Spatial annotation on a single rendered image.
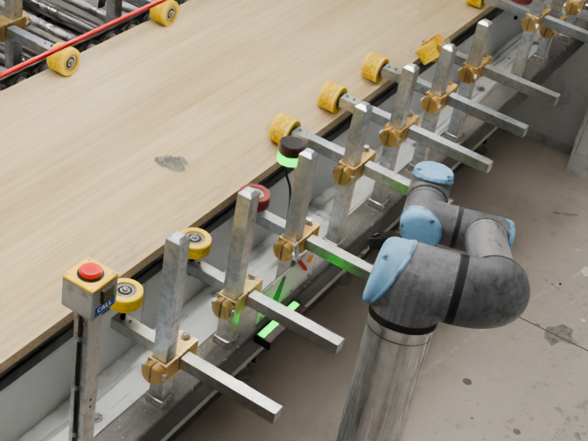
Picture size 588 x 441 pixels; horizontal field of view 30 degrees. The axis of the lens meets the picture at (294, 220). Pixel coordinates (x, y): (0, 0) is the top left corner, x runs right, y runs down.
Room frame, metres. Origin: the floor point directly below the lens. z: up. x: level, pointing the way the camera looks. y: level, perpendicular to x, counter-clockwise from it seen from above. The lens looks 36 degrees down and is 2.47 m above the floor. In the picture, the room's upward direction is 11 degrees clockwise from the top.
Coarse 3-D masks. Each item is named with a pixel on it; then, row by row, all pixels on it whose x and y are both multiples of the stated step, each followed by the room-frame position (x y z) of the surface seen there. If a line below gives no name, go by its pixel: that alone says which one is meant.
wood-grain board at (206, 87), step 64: (192, 0) 3.23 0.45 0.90; (256, 0) 3.32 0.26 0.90; (320, 0) 3.41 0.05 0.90; (384, 0) 3.51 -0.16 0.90; (448, 0) 3.61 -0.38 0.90; (128, 64) 2.74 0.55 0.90; (192, 64) 2.82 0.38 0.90; (256, 64) 2.89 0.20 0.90; (320, 64) 2.97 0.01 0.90; (0, 128) 2.30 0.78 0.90; (64, 128) 2.36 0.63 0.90; (128, 128) 2.42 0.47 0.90; (192, 128) 2.48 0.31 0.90; (256, 128) 2.54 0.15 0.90; (320, 128) 2.60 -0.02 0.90; (0, 192) 2.04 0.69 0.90; (64, 192) 2.09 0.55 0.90; (128, 192) 2.13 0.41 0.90; (192, 192) 2.19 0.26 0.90; (0, 256) 1.81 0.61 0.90; (64, 256) 1.86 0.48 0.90; (128, 256) 1.90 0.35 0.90; (0, 320) 1.62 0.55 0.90; (64, 320) 1.67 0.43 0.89
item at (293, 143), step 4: (288, 136) 2.17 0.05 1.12; (292, 136) 2.17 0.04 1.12; (284, 140) 2.15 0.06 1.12; (288, 140) 2.16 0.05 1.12; (292, 140) 2.16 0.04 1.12; (296, 140) 2.16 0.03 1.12; (300, 140) 2.17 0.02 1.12; (284, 144) 2.13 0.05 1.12; (288, 144) 2.14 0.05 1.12; (292, 144) 2.14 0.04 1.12; (296, 144) 2.14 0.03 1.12; (300, 144) 2.15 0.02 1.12; (288, 148) 2.12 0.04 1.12; (292, 148) 2.13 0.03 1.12; (296, 148) 2.13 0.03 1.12; (300, 148) 2.13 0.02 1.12; (288, 180) 2.14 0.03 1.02; (288, 184) 2.14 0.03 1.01; (288, 208) 2.13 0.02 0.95
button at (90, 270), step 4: (84, 264) 1.45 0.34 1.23; (88, 264) 1.46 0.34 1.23; (92, 264) 1.46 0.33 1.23; (96, 264) 1.46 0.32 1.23; (80, 268) 1.44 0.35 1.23; (84, 268) 1.44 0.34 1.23; (88, 268) 1.45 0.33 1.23; (92, 268) 1.45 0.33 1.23; (96, 268) 1.45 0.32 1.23; (100, 268) 1.45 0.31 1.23; (80, 272) 1.43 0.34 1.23; (84, 272) 1.43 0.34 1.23; (88, 272) 1.44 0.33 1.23; (92, 272) 1.44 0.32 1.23; (96, 272) 1.44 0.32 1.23; (100, 272) 1.44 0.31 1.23; (84, 276) 1.43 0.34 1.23; (88, 276) 1.43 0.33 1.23; (92, 276) 1.43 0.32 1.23; (96, 276) 1.43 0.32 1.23
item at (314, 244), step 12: (264, 216) 2.20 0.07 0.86; (276, 216) 2.21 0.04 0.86; (276, 228) 2.18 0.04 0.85; (312, 240) 2.14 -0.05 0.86; (324, 240) 2.15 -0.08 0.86; (312, 252) 2.13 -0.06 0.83; (324, 252) 2.12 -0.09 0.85; (336, 252) 2.11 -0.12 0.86; (336, 264) 2.10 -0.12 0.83; (348, 264) 2.09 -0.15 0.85; (360, 264) 2.08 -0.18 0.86; (360, 276) 2.07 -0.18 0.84
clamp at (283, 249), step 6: (306, 228) 2.17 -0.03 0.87; (312, 228) 2.18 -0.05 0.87; (318, 228) 2.19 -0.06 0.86; (282, 234) 2.13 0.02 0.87; (306, 234) 2.15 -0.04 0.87; (282, 240) 2.11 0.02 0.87; (288, 240) 2.11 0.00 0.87; (300, 240) 2.12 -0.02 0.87; (276, 246) 2.10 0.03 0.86; (282, 246) 2.09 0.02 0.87; (288, 246) 2.09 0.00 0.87; (300, 246) 2.12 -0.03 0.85; (276, 252) 2.09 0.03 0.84; (282, 252) 2.09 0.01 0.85; (288, 252) 2.08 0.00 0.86; (282, 258) 2.09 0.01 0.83; (288, 258) 2.08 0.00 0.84
